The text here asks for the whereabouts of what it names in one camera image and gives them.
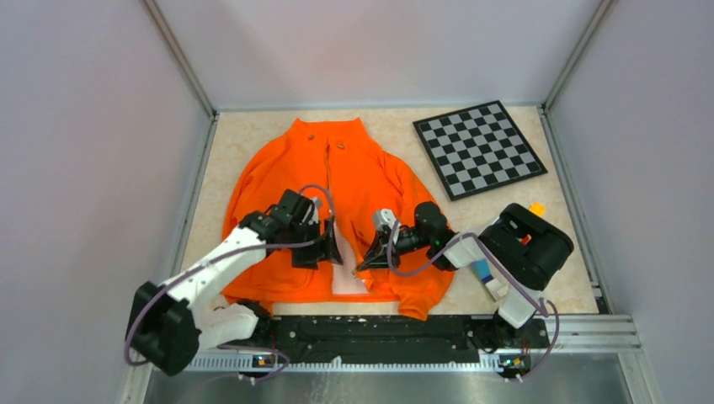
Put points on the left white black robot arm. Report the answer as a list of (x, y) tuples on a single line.
[(170, 322)]

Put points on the blue and white box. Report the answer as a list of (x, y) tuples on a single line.
[(495, 287)]

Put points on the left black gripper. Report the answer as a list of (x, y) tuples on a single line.
[(309, 259)]

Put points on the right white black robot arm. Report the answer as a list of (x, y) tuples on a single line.
[(520, 245)]

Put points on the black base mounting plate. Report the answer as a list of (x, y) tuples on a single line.
[(441, 339)]

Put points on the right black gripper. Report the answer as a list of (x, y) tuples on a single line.
[(376, 256)]

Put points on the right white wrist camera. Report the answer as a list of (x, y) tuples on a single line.
[(384, 219)]

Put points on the yellow red toy blocks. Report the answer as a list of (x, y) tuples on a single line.
[(535, 209)]

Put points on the orange zip-up jacket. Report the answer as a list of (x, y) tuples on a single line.
[(362, 178)]

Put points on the black and grey checkerboard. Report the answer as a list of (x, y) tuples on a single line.
[(477, 149)]

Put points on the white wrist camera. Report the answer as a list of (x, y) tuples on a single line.
[(314, 217), (384, 219)]

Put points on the aluminium frame rail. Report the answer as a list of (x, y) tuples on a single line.
[(591, 359)]

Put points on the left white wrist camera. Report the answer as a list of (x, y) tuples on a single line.
[(314, 217)]

